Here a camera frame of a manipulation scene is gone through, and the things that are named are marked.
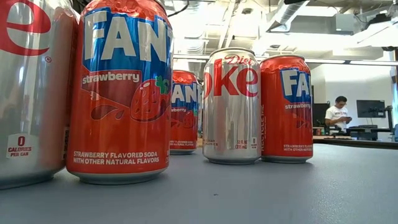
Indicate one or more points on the red Fanta strawberry can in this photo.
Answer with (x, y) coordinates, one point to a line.
(118, 124)
(185, 130)
(284, 124)

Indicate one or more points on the silver Diet Coke can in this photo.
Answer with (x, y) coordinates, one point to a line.
(31, 93)
(231, 124)

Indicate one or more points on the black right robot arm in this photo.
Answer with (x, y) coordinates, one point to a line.
(295, 1)

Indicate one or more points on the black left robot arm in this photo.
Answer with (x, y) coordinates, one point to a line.
(78, 4)

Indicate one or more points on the black computer monitor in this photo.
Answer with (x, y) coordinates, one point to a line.
(320, 115)
(370, 109)

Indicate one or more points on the person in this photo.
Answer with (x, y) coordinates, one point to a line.
(335, 113)

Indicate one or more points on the black office desk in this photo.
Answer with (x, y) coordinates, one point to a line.
(367, 133)

